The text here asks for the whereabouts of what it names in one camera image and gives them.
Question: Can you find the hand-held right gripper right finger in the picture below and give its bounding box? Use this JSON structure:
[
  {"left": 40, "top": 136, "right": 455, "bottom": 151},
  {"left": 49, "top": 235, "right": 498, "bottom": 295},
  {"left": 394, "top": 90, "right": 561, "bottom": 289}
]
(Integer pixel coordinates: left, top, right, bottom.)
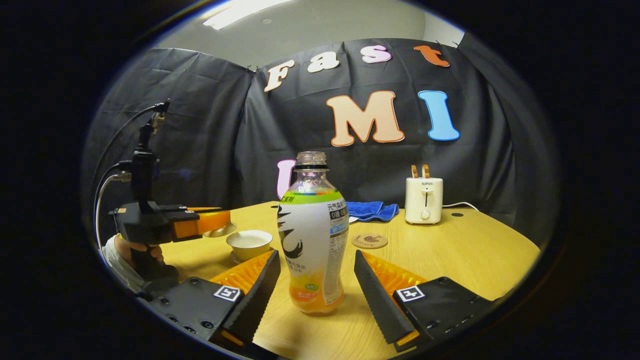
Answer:
[{"left": 354, "top": 250, "right": 496, "bottom": 352}]

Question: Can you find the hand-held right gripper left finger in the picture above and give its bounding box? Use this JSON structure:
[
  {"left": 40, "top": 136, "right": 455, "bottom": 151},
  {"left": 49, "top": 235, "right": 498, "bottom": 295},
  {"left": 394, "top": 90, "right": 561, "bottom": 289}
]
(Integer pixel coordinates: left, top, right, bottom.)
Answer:
[{"left": 150, "top": 249, "right": 282, "bottom": 348}]

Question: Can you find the cream teacup lid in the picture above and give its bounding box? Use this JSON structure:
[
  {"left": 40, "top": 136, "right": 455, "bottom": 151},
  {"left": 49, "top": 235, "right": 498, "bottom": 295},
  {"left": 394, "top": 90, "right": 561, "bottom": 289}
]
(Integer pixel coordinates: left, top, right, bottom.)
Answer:
[{"left": 202, "top": 221, "right": 238, "bottom": 238}]

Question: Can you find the cream ceramic teacup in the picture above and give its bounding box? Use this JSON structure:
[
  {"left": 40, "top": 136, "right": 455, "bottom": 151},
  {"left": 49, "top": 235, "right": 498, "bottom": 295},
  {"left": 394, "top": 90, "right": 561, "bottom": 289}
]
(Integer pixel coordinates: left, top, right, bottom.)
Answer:
[{"left": 226, "top": 230, "right": 274, "bottom": 262}]

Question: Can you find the round wooden coaster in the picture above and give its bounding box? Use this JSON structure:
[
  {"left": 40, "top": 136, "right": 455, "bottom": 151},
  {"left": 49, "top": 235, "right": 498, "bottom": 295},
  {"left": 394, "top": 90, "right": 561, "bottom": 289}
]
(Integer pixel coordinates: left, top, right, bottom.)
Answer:
[{"left": 351, "top": 233, "right": 389, "bottom": 249}]

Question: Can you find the plastic water bottle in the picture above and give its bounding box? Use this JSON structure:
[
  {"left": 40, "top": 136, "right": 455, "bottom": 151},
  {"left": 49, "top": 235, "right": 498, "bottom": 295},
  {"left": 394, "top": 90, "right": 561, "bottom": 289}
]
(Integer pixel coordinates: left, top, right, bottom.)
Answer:
[{"left": 277, "top": 151, "right": 350, "bottom": 315}]

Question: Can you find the blue folded towel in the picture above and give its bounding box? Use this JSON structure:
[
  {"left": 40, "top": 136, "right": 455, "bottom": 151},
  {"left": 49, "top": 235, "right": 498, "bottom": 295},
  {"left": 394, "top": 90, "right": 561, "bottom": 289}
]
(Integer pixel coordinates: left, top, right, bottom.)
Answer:
[{"left": 346, "top": 201, "right": 400, "bottom": 223}]

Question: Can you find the black backdrop cloth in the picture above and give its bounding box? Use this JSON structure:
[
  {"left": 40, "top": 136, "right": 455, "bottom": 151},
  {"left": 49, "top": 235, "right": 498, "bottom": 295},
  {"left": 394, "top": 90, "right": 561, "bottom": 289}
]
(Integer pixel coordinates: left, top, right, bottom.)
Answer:
[{"left": 82, "top": 37, "right": 561, "bottom": 251}]

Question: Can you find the white toaster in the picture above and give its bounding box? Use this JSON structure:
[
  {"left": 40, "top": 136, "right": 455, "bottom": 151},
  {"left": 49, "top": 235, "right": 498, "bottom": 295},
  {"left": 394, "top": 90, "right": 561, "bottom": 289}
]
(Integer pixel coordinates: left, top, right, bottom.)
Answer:
[{"left": 404, "top": 177, "right": 444, "bottom": 225}]

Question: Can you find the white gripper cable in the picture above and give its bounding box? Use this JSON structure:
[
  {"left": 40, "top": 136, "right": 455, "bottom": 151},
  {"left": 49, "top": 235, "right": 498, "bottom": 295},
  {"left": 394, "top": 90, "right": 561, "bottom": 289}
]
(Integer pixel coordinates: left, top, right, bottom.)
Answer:
[{"left": 94, "top": 172, "right": 132, "bottom": 251}]

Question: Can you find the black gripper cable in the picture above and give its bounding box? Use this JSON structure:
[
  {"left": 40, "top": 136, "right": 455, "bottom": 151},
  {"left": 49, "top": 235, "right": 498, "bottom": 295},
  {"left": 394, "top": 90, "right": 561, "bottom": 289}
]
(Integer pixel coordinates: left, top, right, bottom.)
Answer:
[{"left": 92, "top": 102, "right": 166, "bottom": 201}]

